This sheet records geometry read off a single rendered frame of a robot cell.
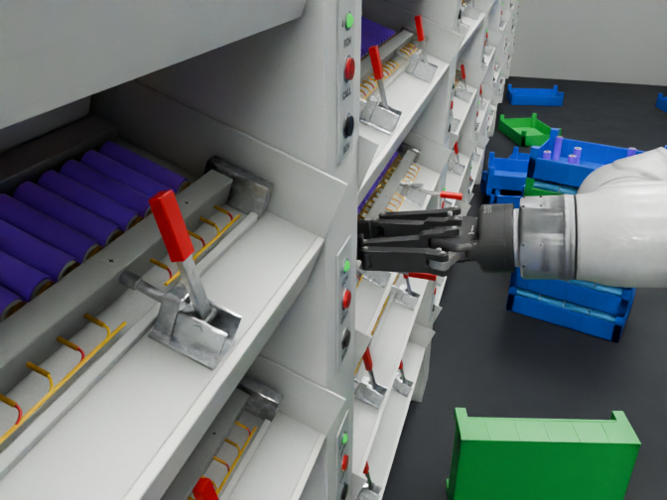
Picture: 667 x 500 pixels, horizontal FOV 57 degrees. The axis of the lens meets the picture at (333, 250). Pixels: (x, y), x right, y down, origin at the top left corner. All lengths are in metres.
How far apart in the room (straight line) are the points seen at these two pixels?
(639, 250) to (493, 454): 0.59
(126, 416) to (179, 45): 0.17
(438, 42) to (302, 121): 0.70
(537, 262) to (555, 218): 0.05
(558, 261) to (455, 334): 1.06
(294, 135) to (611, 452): 0.89
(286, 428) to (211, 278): 0.22
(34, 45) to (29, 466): 0.17
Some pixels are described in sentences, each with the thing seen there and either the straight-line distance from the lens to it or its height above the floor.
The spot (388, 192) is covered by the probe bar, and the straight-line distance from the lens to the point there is 0.97.
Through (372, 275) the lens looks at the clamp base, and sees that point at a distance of 0.79.
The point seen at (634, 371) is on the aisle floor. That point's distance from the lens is 1.71.
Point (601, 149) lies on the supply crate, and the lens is 1.80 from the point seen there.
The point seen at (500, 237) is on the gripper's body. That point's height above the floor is 0.68.
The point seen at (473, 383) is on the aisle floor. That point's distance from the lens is 1.55.
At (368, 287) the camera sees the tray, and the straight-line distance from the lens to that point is 0.78.
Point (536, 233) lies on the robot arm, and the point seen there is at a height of 0.70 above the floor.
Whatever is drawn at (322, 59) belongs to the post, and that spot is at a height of 0.89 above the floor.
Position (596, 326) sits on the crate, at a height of 0.03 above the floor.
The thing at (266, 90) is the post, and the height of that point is 0.87.
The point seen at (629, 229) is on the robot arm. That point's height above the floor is 0.71.
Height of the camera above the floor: 0.97
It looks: 28 degrees down
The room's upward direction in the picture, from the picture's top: straight up
